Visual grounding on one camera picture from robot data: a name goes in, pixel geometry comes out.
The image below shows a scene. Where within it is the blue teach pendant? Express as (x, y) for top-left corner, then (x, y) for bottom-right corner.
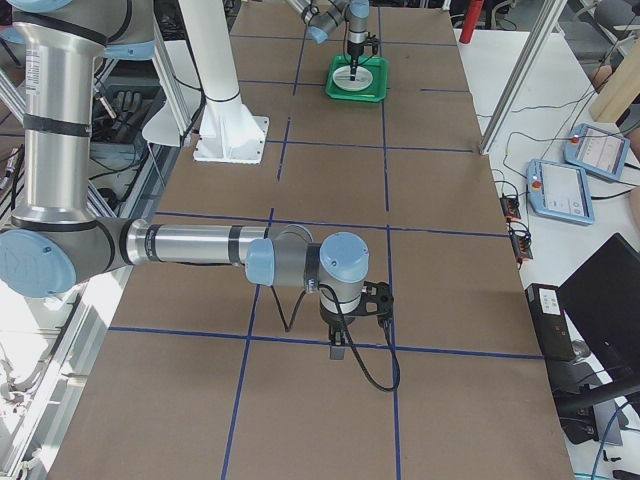
(564, 123), (630, 182)
(527, 159), (595, 225)

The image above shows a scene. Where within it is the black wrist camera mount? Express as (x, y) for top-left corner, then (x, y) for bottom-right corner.
(358, 281), (394, 328)

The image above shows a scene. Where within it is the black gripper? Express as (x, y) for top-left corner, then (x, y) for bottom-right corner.
(320, 305), (355, 360)

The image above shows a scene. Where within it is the blue teach pendant near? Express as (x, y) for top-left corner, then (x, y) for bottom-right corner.
(527, 159), (595, 225)

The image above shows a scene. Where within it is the red cylinder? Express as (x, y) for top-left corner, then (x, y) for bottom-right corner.
(459, 0), (484, 44)

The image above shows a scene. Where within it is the black desktop box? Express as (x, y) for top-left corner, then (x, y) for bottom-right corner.
(525, 283), (576, 362)

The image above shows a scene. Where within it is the orange black connector board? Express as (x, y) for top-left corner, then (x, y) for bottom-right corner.
(499, 195), (521, 222)

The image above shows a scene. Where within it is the black monitor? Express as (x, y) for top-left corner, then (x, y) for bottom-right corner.
(558, 233), (640, 380)

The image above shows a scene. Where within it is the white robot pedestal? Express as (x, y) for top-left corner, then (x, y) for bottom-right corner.
(179, 0), (269, 165)

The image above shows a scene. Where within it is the aluminium frame post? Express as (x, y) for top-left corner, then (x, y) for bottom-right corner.
(479, 0), (567, 155)

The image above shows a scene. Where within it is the green plastic tray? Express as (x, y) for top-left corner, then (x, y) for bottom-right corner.
(325, 54), (388, 103)

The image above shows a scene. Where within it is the white round plate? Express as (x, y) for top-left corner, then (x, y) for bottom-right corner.
(332, 65), (373, 92)

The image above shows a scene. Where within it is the blue teach pendant far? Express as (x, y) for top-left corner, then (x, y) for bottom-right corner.
(564, 123), (630, 182)

